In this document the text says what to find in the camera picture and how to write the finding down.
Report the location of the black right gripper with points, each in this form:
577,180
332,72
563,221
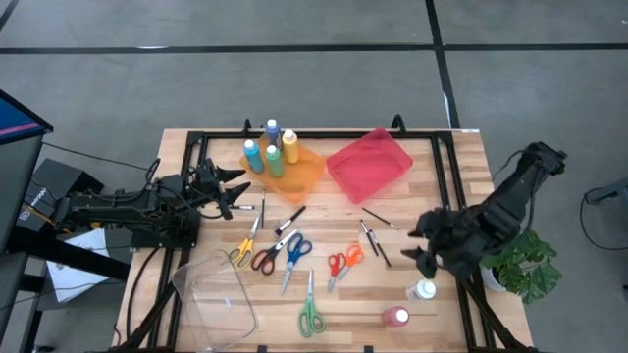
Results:
446,242

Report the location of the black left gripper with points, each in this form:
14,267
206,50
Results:
211,184

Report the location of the black paintbrush silver ferrule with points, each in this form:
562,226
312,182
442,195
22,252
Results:
369,237
380,248
245,207

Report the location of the teal paint bottle white cap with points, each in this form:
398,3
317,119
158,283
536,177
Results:
254,158

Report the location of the thin black paintbrush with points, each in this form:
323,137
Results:
380,218
263,211

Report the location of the white paint bottle apple label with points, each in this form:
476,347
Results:
421,290

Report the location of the green paint bottle white cap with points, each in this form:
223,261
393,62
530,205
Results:
275,162

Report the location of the yellow paint bottle white cap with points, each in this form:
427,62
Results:
290,147

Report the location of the pink paint bottle white cap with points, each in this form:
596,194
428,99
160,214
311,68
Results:
395,317

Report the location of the black and red scissors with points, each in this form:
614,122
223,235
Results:
279,243

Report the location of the translucent pink plastic tray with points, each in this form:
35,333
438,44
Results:
368,166

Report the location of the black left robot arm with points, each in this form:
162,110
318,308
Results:
147,211

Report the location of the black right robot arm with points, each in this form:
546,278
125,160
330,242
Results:
515,196

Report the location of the translucent orange plastic tray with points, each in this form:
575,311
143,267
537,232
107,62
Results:
299,181

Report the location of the white plant pot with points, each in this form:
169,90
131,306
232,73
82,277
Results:
490,282

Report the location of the green leafy plant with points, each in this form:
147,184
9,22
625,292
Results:
520,265

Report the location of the clear plastic tray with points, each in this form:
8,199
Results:
211,314

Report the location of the black equipment box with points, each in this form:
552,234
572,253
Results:
64,179

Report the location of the black monitor stand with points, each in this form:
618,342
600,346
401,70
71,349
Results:
73,252

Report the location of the white paper sheet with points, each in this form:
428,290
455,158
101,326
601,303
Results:
73,274

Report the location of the grey chair base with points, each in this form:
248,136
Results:
613,193

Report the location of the monitor with blue screen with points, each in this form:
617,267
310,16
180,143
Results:
15,122

